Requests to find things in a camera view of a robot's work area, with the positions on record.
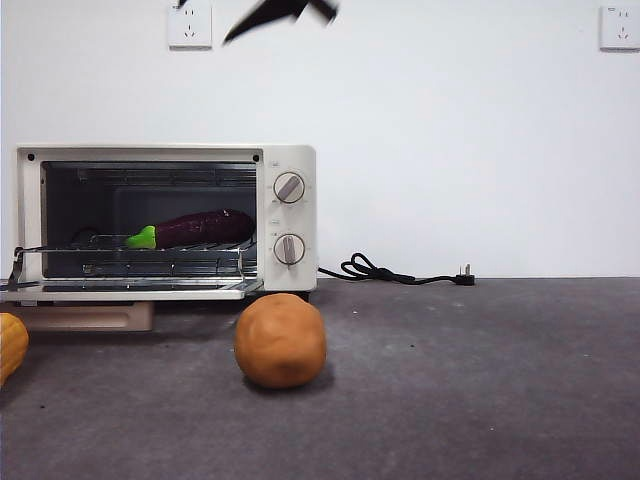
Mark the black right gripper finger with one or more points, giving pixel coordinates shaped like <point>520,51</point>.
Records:
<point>270,15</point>
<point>327,10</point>

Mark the purple toy eggplant green stem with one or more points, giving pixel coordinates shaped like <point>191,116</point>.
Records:
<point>205,227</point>

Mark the round oven temperature knob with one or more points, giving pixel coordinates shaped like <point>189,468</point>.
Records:
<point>290,188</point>

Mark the white toaster oven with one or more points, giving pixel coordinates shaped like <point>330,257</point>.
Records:
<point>287,220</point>

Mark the round oven timer knob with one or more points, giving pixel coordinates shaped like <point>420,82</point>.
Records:
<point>289,249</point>

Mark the brown toy potato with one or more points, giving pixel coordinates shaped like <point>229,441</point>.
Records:
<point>280,342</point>

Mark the white wall power socket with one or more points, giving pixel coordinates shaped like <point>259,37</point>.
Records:
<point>621,29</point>
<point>190,27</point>

